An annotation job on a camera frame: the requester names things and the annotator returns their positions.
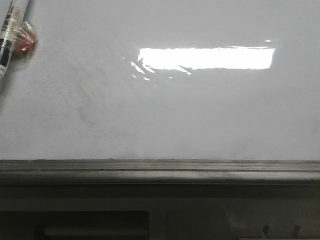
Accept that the red round magnet taped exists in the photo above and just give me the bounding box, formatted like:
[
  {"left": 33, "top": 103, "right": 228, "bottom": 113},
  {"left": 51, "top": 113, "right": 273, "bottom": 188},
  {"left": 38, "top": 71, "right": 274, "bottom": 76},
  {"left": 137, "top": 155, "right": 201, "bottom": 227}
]
[{"left": 13, "top": 21, "right": 38, "bottom": 59}]

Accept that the white black whiteboard marker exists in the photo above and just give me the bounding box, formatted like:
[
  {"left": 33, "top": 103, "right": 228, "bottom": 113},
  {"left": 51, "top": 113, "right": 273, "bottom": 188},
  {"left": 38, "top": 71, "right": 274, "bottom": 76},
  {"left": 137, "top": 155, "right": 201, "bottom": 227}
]
[{"left": 0, "top": 0, "right": 29, "bottom": 79}]

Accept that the white whiteboard surface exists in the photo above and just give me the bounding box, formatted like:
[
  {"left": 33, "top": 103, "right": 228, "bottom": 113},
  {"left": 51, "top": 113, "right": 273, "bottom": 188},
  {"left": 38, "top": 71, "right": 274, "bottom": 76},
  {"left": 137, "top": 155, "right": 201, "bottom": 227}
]
[{"left": 0, "top": 0, "right": 320, "bottom": 161}]

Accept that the grey aluminium whiteboard frame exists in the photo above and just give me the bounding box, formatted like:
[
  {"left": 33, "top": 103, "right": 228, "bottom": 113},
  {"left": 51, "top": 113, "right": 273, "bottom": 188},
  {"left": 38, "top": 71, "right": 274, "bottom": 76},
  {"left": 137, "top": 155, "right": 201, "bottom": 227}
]
[{"left": 0, "top": 159, "right": 320, "bottom": 185}]

